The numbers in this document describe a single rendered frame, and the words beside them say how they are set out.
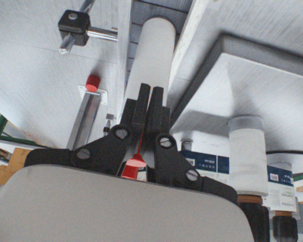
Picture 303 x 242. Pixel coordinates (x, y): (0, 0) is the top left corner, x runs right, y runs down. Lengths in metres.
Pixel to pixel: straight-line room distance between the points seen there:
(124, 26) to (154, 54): 0.05
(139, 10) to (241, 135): 0.35
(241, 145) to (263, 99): 0.12
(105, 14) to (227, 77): 0.25
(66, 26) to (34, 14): 0.23
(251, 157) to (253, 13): 0.29
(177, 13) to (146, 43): 0.07
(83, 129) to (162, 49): 0.36
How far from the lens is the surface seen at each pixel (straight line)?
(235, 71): 0.39
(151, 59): 0.24
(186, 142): 0.68
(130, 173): 0.32
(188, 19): 0.26
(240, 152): 0.49
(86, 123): 0.56
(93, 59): 0.49
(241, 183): 0.47
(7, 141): 2.31
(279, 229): 0.87
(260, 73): 0.40
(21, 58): 0.61
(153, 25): 0.29
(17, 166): 2.24
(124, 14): 0.21
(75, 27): 0.24
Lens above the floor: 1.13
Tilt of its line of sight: 25 degrees down
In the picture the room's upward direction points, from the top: 170 degrees counter-clockwise
